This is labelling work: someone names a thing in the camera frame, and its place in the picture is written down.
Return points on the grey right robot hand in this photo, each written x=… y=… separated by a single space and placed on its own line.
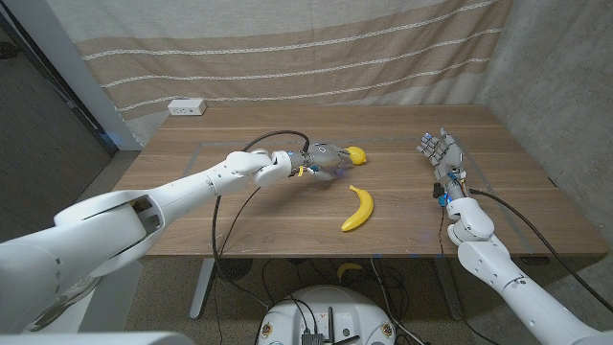
x=449 y=158

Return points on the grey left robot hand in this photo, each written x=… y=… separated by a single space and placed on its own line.
x=323 y=155

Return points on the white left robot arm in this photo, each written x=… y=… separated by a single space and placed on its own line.
x=143 y=215

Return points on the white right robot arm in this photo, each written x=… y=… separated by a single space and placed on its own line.
x=527 y=292

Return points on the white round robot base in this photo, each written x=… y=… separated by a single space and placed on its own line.
x=325 y=306

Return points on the yellow toy lemon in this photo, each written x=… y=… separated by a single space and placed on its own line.
x=358 y=155

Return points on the yellow toy banana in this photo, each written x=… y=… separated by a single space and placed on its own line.
x=362 y=211

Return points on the small yellow banana under table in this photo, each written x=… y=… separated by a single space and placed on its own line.
x=347 y=268

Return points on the beige striped cloth backdrop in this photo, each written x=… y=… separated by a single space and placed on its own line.
x=287 y=48

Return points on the grey metal table leg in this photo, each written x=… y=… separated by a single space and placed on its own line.
x=201 y=292
x=450 y=292

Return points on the black round floor fan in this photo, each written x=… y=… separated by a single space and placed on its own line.
x=234 y=268

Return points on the white power outlet box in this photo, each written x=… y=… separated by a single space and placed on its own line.
x=187 y=107

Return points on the white pillar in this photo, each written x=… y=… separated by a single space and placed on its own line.
x=62 y=62

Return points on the white robot torso edge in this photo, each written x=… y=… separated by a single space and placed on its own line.
x=96 y=339

